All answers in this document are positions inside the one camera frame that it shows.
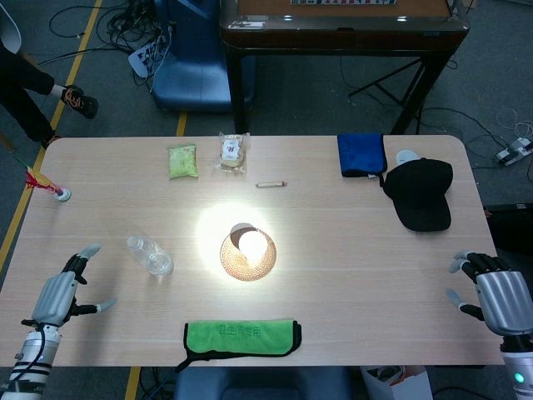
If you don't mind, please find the round woven coaster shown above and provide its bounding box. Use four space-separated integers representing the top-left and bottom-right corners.
219 227 278 281

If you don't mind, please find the feather shuttlecock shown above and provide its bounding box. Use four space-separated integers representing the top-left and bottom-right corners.
14 156 72 203

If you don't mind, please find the black shoe with orange laces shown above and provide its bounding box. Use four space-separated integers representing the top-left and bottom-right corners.
60 84 100 121

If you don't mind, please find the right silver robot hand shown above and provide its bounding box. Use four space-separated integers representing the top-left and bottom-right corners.
445 249 533 338

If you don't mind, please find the transparent plastic bottle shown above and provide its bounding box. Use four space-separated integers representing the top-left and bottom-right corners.
126 233 174 277

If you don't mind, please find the green microfiber cloth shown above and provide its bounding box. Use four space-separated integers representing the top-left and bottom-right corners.
174 318 303 373

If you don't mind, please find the blue padded seat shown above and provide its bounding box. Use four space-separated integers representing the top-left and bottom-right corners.
172 366 353 400

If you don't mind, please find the white round disc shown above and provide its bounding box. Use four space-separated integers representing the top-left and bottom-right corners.
394 149 421 166

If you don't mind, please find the dark wooden mahjong table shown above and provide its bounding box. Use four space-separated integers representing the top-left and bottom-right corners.
218 0 470 135

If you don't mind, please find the white power strip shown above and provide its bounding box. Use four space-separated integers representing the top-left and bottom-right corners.
127 41 167 79

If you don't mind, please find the black cable tangle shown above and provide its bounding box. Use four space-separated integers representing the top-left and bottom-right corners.
48 0 167 55

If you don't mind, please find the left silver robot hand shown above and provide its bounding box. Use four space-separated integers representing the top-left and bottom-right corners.
21 243 118 334

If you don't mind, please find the blue folded cloth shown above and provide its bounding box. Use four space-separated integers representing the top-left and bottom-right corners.
336 132 389 178

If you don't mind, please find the white cardboard box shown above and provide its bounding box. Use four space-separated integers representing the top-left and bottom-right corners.
360 365 434 400

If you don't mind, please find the black case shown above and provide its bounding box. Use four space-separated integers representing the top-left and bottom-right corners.
485 202 533 255

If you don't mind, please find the green snack packet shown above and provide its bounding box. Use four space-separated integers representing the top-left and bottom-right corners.
167 143 200 181

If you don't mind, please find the blue chair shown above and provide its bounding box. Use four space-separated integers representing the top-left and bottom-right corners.
150 0 256 114

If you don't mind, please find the clear biscuit bag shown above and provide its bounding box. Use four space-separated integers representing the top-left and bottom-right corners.
214 132 251 174

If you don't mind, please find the white chair shell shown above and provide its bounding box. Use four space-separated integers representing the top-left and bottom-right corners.
0 7 22 55

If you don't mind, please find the grey power strip with plugs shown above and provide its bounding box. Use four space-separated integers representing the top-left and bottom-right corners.
494 139 533 166

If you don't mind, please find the white paper cup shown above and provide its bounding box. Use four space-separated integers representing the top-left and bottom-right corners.
237 230 268 260

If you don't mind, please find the black baseball cap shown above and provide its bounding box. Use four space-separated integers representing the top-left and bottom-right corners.
381 157 455 233

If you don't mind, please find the person's leg in black trousers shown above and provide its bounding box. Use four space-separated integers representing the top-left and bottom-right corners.
0 41 57 145

